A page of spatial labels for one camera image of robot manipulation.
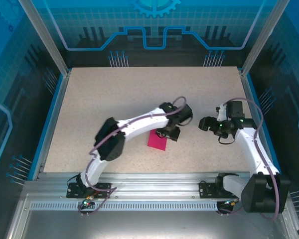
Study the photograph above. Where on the pink paper sheet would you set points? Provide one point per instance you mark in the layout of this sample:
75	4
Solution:
157	143

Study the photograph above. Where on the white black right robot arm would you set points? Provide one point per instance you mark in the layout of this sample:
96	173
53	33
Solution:
254	149

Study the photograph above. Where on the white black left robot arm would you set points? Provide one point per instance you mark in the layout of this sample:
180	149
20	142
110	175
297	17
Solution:
144	122

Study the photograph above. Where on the blue table edge strip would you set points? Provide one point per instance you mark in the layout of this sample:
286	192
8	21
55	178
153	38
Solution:
255	99
55	99

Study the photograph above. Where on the aluminium extrusion beam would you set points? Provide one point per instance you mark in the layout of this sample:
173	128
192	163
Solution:
152	186

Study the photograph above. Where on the yellow connector with LED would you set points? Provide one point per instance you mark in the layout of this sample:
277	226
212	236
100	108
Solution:
229	203
86	203

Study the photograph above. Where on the grey metal tray panel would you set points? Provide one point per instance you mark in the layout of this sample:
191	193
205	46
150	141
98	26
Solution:
152	224

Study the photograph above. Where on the aluminium side rail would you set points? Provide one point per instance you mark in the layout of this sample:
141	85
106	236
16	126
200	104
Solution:
60	99
249	94

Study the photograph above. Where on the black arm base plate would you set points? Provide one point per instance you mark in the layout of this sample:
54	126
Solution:
205	190
72	191

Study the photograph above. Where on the aluminium frame post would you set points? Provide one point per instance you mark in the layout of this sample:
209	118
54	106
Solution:
264	37
47	37

